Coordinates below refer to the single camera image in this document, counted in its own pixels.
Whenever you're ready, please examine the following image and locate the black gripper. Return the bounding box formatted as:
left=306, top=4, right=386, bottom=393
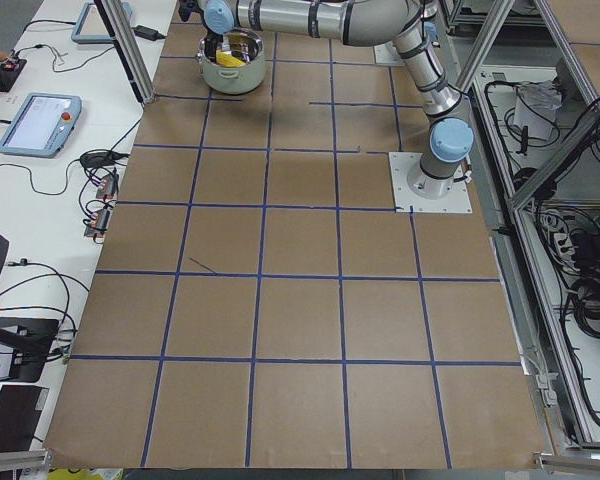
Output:
left=204, top=29, right=225, bottom=55

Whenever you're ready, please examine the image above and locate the yellow toy corn cob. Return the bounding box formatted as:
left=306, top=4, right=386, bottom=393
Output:
left=215, top=50, right=246, bottom=68

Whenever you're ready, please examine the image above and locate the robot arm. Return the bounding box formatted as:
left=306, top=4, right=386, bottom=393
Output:
left=179, top=0, right=474, bottom=200

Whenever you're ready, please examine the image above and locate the pale green steel pot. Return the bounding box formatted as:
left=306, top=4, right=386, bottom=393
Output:
left=197, top=29, right=266, bottom=95

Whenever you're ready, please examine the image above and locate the black power brick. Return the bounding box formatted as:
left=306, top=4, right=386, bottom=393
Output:
left=133, top=25, right=166, bottom=41

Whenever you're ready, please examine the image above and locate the blue teach pendant far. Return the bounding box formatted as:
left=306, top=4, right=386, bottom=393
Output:
left=71, top=2, right=112, bottom=45

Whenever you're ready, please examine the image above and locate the blue teach pendant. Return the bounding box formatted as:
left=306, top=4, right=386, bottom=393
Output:
left=71, top=2, right=112, bottom=45
left=0, top=92, right=82, bottom=158

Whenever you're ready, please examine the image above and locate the grey electronics box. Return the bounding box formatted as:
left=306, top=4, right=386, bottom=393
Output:
left=96, top=172, right=119, bottom=200
left=83, top=208, right=111, bottom=240

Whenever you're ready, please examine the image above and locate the blue teach pendant near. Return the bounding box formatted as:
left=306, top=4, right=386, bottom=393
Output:
left=0, top=92, right=82, bottom=158

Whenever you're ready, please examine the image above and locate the aluminium frame post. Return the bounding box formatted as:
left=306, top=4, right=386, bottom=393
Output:
left=94, top=0, right=155, bottom=105

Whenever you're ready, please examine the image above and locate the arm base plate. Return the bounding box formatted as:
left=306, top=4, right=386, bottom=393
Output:
left=373, top=42, right=403, bottom=67
left=388, top=152, right=472, bottom=214

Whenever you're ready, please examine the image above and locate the black camera stand base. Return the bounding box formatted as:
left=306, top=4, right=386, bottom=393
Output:
left=0, top=317, right=59, bottom=383

